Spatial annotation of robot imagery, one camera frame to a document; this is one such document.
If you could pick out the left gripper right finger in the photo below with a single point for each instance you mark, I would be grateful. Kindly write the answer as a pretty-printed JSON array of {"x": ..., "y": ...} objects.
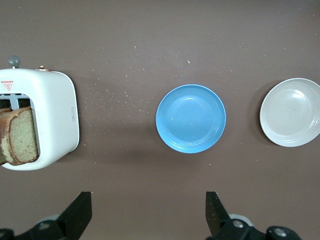
[{"x": 217, "y": 222}]

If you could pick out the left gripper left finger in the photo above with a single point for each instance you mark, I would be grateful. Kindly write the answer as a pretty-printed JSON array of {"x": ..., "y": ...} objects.
[{"x": 75, "y": 217}]

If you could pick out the brown bread slice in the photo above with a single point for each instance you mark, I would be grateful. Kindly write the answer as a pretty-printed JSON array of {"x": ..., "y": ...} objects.
[
  {"x": 23, "y": 137},
  {"x": 3, "y": 135}
]

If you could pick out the blue plate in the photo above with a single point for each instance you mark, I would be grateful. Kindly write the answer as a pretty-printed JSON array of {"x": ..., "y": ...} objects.
[{"x": 191, "y": 118}]

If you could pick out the beige plate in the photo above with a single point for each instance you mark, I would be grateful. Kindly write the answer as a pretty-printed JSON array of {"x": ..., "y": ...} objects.
[{"x": 290, "y": 112}]

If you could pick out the white toaster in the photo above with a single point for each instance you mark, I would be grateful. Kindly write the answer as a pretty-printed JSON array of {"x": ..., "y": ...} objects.
[{"x": 55, "y": 112}]

